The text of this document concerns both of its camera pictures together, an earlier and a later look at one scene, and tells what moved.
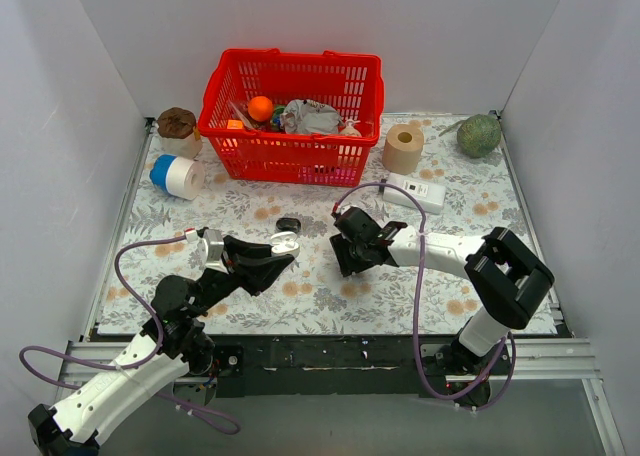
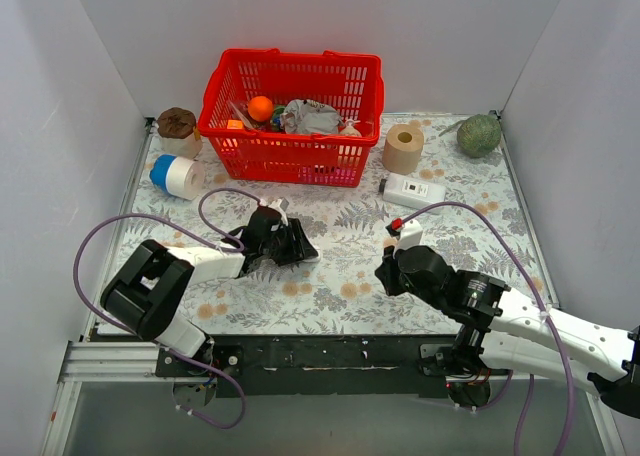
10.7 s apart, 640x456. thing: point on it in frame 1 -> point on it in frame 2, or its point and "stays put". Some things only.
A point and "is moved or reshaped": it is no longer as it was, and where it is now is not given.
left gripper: [232, 264] -> [288, 241]
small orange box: [234, 124] stays put
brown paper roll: [403, 146] stays put
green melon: [479, 135] stays put
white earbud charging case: [284, 243] is moved or reshaped
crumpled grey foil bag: [310, 116] stays put
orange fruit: [260, 108] stays put
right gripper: [351, 249] -> [387, 273]
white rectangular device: [430, 195] stays put
